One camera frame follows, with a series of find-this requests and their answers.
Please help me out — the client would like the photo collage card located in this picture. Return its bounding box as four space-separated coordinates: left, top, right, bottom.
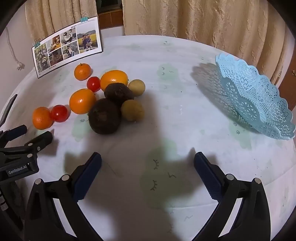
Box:
32 16 103 79

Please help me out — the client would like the round yellow-green fruit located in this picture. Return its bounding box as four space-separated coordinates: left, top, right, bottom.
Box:
128 79 146 97
121 99 144 121

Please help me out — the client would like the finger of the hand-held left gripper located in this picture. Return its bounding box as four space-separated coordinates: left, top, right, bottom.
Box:
0 125 28 144
0 131 53 159

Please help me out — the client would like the beige curtain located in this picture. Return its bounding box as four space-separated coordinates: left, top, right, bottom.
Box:
122 0 289 84
25 0 97 41

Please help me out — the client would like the red tomato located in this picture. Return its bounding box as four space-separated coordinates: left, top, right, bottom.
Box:
87 76 101 92
51 105 68 123

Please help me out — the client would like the round orange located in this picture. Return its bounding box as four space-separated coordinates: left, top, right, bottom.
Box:
69 88 97 115

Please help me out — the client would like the large oval orange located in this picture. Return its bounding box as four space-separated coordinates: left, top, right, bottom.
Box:
100 70 129 91

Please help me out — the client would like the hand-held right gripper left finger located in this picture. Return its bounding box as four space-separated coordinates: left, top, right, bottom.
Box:
24 152 109 241

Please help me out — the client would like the white power plug cable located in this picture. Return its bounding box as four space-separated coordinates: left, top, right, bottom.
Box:
5 27 25 71

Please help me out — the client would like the small orange mandarin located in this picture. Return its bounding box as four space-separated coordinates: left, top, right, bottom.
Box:
32 107 54 130
74 63 91 81

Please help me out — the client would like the dark wooden cabinet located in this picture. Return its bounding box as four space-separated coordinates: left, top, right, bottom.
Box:
96 0 124 29

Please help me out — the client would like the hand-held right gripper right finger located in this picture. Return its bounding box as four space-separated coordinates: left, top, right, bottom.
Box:
190 152 271 241

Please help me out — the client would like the dark flat panel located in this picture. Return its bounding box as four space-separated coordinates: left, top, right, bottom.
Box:
0 94 18 127

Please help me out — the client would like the light blue lattice basket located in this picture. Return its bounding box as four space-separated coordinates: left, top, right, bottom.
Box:
215 53 296 141

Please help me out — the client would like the dark brown round fruit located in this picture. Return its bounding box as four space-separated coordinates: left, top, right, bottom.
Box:
104 83 134 105
88 98 122 135

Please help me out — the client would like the brown wooden door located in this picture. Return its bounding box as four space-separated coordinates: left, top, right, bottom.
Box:
274 28 296 93

